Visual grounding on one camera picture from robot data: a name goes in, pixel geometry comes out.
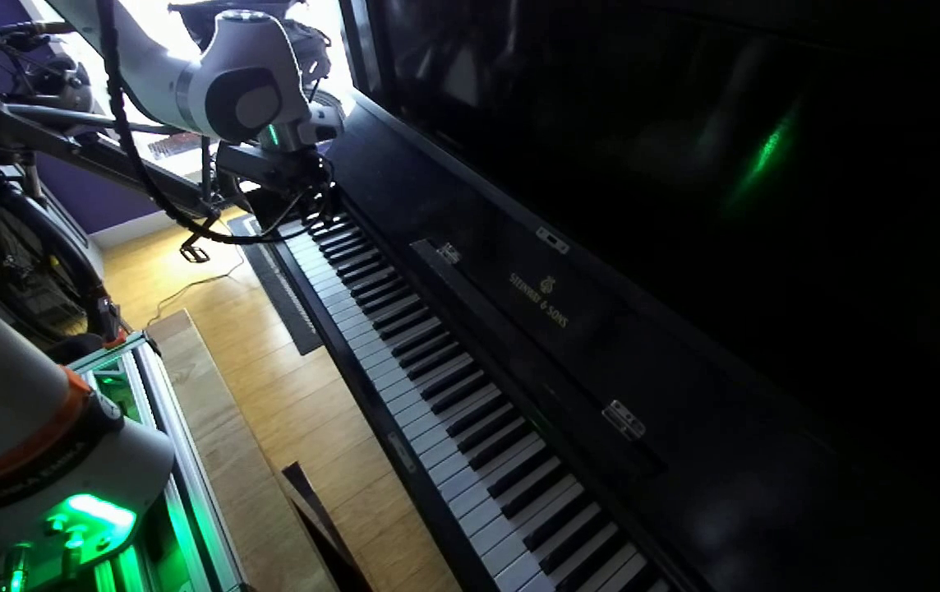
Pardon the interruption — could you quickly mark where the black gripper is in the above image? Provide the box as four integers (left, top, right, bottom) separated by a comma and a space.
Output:
213, 137, 342, 231

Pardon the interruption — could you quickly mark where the black upright piano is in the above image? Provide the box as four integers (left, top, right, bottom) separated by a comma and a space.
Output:
243, 0, 940, 592

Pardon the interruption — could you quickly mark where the dark grey floor mat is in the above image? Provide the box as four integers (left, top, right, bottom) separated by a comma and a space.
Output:
226, 212, 327, 357

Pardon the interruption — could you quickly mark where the long light wooden bench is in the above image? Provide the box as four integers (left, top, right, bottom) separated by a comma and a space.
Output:
144, 310, 342, 592

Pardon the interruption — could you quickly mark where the black bicycle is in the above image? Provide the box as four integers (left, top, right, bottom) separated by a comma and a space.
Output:
0, 0, 350, 346

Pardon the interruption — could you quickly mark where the black slanted board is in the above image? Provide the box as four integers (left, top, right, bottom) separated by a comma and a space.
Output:
280, 458, 379, 592

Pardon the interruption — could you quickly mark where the thin floor cable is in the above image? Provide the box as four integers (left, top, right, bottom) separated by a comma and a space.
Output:
140, 254, 251, 332

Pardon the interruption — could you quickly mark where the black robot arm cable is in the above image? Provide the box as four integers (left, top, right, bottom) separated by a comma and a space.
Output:
93, 0, 332, 246

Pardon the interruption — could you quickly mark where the metal robot base frame green-lit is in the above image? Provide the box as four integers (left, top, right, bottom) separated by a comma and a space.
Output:
3, 332, 251, 592

